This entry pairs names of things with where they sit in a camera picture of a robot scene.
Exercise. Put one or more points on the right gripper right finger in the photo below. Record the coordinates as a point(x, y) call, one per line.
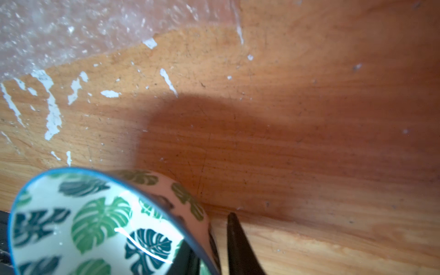
point(241, 258)

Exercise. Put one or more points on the green leaf pattern bowl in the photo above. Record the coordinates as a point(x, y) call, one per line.
point(79, 221)

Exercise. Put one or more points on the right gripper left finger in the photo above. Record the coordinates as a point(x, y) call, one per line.
point(186, 262)

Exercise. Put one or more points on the clear bubble wrap sheet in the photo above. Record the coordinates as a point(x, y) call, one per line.
point(40, 34)

